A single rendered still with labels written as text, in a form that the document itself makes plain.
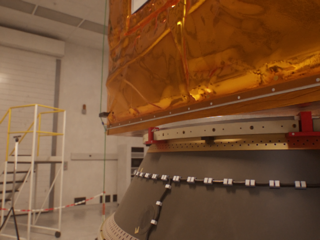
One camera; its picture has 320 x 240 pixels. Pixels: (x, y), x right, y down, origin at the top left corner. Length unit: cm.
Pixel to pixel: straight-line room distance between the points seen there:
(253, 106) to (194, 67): 38
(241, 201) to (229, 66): 54
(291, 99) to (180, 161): 54
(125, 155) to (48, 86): 316
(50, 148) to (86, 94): 209
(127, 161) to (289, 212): 785
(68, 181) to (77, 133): 147
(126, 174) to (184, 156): 749
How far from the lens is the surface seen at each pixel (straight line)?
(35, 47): 881
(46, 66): 899
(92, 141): 911
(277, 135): 114
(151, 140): 142
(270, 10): 110
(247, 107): 111
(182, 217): 111
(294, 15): 104
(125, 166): 871
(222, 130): 112
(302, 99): 100
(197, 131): 118
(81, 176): 899
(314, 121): 111
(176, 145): 132
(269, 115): 114
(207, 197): 108
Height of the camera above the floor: 158
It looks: 8 degrees up
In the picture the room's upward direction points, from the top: straight up
